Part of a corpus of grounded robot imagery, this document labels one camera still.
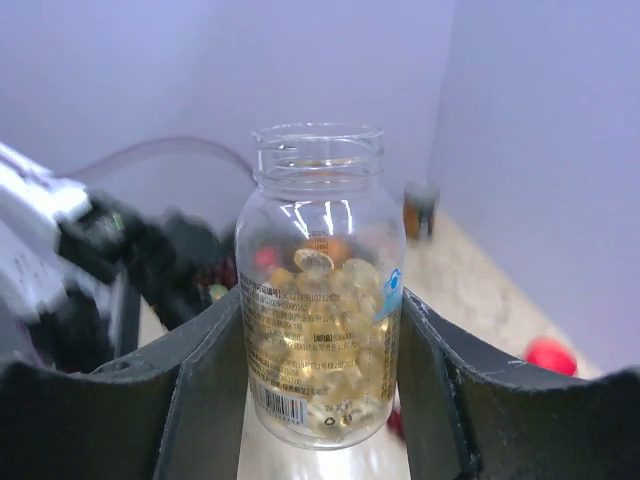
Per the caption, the tin can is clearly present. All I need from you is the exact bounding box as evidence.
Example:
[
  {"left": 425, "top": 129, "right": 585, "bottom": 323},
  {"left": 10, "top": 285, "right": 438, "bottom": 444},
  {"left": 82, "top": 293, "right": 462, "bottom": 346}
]
[{"left": 403, "top": 182, "right": 440, "bottom": 241}]

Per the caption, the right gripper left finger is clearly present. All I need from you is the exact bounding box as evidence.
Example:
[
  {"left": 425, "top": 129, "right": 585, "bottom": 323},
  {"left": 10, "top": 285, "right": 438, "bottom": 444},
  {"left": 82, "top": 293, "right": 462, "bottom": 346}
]
[{"left": 1, "top": 290, "right": 248, "bottom": 479}]

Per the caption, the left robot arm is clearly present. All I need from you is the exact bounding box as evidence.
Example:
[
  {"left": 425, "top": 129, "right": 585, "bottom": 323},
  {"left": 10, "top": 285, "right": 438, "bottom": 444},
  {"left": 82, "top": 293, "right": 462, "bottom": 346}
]
[{"left": 1, "top": 137, "right": 235, "bottom": 373}]

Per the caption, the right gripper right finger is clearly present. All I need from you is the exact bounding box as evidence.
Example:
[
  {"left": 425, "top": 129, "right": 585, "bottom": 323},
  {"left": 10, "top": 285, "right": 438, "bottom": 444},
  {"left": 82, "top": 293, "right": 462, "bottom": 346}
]
[{"left": 398, "top": 292, "right": 639, "bottom": 479}]

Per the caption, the red apple on table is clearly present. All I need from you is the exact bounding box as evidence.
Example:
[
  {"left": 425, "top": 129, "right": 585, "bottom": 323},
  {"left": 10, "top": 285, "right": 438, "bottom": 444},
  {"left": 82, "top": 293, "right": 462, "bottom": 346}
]
[{"left": 523, "top": 337, "right": 578, "bottom": 377}]

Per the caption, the clear pill bottle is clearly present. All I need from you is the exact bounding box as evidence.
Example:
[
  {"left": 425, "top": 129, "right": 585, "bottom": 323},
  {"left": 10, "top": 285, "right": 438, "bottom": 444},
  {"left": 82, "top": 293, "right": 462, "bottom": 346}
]
[{"left": 234, "top": 123, "right": 406, "bottom": 450}]

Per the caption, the red grape bunch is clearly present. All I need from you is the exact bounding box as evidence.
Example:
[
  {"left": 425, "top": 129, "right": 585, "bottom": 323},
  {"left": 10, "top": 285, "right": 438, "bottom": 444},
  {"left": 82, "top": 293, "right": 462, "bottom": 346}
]
[{"left": 386, "top": 408, "right": 405, "bottom": 442}]

